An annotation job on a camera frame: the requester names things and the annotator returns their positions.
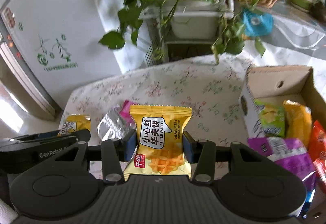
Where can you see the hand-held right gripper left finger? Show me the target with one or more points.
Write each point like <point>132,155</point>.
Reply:
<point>130,146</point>

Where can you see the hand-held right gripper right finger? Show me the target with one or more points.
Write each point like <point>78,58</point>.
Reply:
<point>188,147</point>

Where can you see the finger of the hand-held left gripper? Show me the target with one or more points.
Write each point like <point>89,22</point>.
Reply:
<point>81,134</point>

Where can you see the yellow striped snack packet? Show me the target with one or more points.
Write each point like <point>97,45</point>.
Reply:
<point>76,123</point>

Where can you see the yellow waffle packet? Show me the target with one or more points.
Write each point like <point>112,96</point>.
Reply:
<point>158,137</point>

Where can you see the green snack packet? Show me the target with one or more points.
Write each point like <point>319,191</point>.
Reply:
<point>271,122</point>

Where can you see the purple snack bag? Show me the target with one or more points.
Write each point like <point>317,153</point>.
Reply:
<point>287,160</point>

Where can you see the cardboard box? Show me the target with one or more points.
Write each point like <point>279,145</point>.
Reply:
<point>264,78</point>

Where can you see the orange snack bag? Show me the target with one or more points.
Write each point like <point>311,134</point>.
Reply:
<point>298,122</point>

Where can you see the red snack packet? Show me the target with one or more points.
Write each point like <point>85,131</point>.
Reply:
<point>319,142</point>

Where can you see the silver snack packet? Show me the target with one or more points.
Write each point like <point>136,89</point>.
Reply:
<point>114,124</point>

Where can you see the pink snack packet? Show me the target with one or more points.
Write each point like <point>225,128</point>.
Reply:
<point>125,110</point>

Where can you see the white rectangular planter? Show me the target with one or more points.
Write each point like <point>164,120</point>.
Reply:
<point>193,25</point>

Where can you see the white refrigerator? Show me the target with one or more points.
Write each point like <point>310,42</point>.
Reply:
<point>51,9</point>

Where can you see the white plant stand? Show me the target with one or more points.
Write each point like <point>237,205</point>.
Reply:
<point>203,8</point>

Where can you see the blue tape roll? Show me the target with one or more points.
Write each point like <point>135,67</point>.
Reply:
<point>264,22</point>

